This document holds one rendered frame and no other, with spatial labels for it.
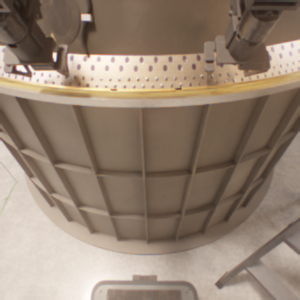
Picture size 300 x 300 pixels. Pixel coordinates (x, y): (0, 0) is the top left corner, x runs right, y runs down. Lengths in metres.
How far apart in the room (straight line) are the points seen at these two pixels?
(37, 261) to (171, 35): 1.51
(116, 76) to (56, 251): 1.32
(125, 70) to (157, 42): 0.10
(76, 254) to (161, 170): 0.96
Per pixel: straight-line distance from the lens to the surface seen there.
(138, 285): 1.24
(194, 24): 0.62
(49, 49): 0.54
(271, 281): 1.33
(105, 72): 0.60
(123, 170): 0.86
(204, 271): 1.55
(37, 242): 1.74
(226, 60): 0.50
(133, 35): 0.60
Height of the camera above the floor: 1.48
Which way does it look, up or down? 48 degrees down
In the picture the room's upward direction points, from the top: 1 degrees counter-clockwise
